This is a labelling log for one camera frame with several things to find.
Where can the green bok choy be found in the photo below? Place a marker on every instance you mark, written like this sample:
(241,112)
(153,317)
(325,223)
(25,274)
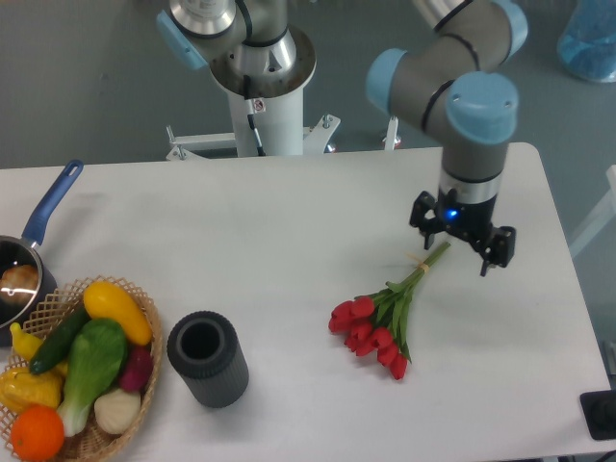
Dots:
(94,361)

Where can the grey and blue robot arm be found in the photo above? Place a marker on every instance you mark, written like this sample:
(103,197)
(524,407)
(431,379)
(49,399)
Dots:
(451,91)

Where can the yellow squash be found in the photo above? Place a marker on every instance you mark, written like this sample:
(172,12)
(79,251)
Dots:
(105,300)

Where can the blue transparent bag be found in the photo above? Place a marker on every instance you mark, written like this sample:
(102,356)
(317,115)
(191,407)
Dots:
(586,48)

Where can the orange fruit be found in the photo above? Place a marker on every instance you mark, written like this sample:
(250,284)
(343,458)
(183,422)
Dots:
(37,434)

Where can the white garlic bulb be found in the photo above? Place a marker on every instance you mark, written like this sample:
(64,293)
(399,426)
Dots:
(115,411)

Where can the green cucumber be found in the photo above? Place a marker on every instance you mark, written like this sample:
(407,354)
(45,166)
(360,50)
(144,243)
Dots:
(56,346)

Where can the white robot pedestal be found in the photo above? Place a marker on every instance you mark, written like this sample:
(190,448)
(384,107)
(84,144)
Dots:
(264,86)

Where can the red radish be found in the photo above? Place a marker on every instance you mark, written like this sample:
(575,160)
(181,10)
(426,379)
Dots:
(137,370)

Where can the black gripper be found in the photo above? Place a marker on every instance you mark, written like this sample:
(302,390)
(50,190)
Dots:
(471,223)

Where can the blue handled saucepan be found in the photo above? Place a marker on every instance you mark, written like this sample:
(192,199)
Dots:
(24,250)

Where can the dark grey ribbed vase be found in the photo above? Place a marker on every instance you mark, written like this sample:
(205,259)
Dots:
(204,349)

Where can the black device at table edge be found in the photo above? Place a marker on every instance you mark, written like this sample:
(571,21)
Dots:
(599,413)

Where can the yellow bell pepper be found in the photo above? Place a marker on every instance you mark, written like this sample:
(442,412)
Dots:
(20,389)

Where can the red tulip bouquet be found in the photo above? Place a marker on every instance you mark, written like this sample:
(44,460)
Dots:
(377,323)

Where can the white frame at right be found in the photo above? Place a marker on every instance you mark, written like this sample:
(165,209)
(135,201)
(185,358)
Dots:
(596,220)

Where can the yellow banana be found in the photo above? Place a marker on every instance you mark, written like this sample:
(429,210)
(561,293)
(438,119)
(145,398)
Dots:
(25,346)

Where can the brown bread roll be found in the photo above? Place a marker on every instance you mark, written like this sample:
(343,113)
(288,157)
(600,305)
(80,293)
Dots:
(19,284)

